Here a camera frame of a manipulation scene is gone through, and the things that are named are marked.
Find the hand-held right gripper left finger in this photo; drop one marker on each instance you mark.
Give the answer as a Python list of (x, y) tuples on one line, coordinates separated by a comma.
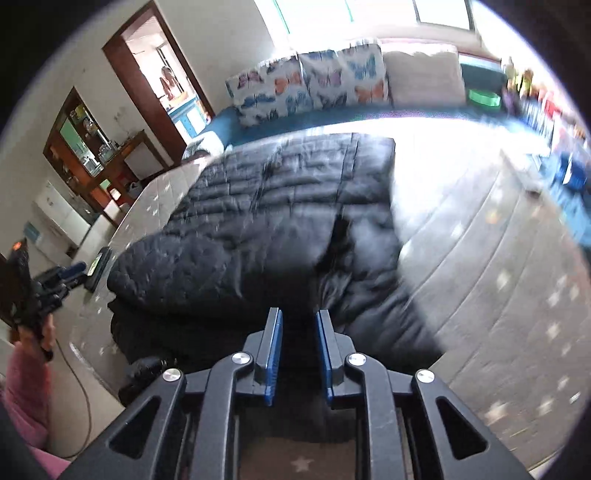
[(272, 360)]

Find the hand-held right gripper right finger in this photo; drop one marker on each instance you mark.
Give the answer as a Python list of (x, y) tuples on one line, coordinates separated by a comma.
[(324, 360)]

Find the blue cabinet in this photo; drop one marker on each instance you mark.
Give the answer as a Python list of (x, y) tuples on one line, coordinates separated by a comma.
[(189, 117)]

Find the brown wooden desk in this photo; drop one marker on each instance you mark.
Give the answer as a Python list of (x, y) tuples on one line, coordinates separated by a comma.
[(124, 154)]

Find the brown wooden door frame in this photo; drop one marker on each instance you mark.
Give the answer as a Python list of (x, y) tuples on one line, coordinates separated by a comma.
[(138, 78)]

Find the white pillow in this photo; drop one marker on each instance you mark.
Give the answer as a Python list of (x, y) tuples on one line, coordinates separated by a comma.
[(425, 76)]

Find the window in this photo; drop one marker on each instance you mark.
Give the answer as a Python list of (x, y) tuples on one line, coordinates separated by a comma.
[(369, 9)]

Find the person's left forearm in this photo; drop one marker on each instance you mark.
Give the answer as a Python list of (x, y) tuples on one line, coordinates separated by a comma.
[(27, 401)]

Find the butterfly print pillow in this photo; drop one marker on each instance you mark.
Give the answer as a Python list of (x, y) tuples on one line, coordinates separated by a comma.
[(344, 76), (270, 92)]

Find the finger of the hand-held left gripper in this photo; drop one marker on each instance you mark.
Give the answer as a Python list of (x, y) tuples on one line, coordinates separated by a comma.
[(69, 272), (53, 290)]

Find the green plastic basin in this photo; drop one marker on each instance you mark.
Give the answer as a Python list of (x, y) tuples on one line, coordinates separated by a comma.
[(485, 98)]

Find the wooden glass display cabinet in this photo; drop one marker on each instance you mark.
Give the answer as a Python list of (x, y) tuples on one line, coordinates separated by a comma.
[(76, 138)]

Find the black puffer jacket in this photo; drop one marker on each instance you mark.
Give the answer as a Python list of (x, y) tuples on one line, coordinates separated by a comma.
[(258, 221)]

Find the white cabinet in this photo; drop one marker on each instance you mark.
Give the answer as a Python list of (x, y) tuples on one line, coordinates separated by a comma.
[(60, 217)]

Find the patterned armrest cover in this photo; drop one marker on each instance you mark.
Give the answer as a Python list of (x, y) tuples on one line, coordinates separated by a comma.
[(203, 145)]

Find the black textured case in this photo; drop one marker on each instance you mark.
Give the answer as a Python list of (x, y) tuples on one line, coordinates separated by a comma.
[(105, 263)]

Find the person's left hand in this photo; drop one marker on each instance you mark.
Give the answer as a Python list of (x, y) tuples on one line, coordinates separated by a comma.
[(34, 333)]

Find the grey star quilted mattress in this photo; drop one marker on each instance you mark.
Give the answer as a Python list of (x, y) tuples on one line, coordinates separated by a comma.
[(485, 286)]

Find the blue sofa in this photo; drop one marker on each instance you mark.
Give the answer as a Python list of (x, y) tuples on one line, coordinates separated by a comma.
[(295, 122)]

